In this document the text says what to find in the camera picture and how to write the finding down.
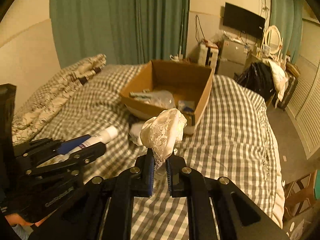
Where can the white oval mirror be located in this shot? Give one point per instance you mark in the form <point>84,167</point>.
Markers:
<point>272,41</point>

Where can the green curtain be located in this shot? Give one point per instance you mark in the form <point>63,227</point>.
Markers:
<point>286,15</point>
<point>125,31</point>

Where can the green white box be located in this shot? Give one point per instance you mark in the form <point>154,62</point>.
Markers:
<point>144,95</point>

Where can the green curtain left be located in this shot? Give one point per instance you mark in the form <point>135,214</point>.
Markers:
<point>125,31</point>

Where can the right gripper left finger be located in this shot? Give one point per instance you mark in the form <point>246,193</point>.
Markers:
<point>102,208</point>

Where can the green curtain right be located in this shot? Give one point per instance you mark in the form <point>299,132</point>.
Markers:
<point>286,15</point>

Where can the grey checked duvet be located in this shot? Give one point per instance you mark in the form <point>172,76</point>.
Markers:
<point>233,139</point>

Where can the black jacket on chair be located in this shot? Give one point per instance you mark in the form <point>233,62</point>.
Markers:
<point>258,78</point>

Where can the silver mini fridge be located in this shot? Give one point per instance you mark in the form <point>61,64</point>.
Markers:
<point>231,59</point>

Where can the white tube with label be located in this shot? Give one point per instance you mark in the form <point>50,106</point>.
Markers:
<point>97,138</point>

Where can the white louvred wardrobe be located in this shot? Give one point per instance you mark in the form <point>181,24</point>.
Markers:
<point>303,108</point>

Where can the wooden stool green seat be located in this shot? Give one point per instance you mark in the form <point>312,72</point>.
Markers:
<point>301,195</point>

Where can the floral patterned pillow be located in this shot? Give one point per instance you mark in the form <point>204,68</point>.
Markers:
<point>47,101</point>

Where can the black wall television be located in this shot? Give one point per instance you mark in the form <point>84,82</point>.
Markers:
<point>243,20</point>

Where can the clear round plastic container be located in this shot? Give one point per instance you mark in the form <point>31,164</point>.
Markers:
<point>162,99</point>

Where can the brown cardboard box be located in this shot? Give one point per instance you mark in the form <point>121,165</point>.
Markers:
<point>185,81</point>

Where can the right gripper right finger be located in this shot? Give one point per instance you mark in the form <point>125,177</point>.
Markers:
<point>217,208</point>

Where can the person's left hand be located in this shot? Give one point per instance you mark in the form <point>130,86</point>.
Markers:
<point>14,219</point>

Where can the white quilted garment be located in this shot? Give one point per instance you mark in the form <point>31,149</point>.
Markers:
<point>280,78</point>

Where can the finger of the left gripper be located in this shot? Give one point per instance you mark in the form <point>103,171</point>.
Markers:
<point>49,146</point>
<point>72,158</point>

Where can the cream lace cloth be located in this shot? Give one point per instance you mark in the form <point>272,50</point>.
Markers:
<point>162,132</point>

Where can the white suitcase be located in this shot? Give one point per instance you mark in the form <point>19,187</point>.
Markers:
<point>208,55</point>

